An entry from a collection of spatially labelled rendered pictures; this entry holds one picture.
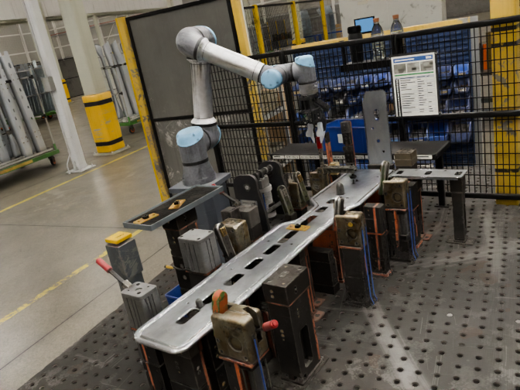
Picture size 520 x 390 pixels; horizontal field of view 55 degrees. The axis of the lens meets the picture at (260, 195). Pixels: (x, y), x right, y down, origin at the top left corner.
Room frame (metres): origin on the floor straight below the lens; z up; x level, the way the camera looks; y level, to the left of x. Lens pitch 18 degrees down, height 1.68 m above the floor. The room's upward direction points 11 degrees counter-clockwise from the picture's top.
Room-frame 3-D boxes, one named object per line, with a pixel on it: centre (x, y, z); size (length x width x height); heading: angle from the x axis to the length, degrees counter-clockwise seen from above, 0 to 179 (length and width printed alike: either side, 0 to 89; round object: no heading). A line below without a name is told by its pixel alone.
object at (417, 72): (2.36, -0.82, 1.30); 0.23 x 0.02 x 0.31; 52
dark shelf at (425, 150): (2.46, -0.51, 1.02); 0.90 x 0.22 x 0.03; 52
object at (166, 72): (4.50, 0.40, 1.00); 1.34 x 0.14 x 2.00; 61
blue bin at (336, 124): (2.45, -0.52, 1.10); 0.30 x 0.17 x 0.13; 42
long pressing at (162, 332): (1.61, -0.10, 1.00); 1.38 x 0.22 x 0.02; 142
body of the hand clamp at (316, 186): (2.10, -0.27, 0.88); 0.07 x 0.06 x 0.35; 52
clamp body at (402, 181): (1.82, -0.53, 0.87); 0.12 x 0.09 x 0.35; 52
